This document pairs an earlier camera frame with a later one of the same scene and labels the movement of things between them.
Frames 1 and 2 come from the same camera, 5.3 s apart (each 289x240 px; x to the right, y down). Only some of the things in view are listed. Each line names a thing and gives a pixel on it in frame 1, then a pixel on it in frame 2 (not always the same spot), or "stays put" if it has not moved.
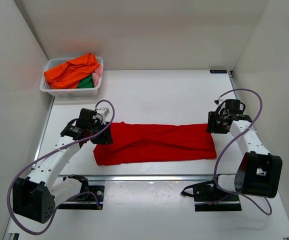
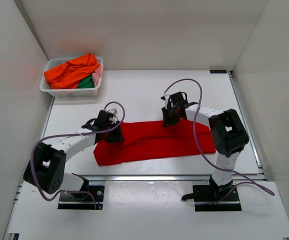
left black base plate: [93, 200] stays put
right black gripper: [211, 128] → [167, 122]
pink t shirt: [96, 75] stays put
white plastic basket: [72, 92] stays put
